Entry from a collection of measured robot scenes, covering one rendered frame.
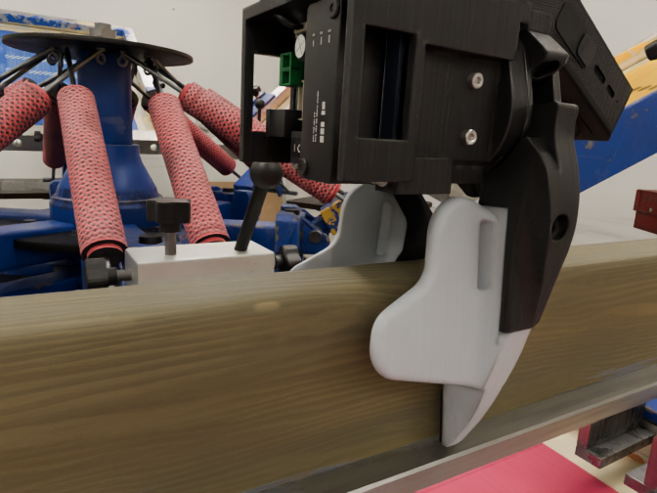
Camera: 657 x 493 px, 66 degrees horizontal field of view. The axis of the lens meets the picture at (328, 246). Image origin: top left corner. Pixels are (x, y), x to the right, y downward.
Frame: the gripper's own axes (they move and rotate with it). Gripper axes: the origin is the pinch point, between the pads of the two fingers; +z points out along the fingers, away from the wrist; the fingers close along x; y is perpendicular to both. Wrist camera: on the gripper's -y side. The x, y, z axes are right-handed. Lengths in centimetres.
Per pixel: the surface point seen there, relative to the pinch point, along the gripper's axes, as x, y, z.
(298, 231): -61, -27, 7
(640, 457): -2.5, -25.6, 12.9
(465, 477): -7.5, -12.0, 13.5
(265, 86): -414, -176, -48
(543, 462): -6.1, -18.7, 13.5
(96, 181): -52, 6, -3
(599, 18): -126, -200, -65
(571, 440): -6.8, -23.4, 13.4
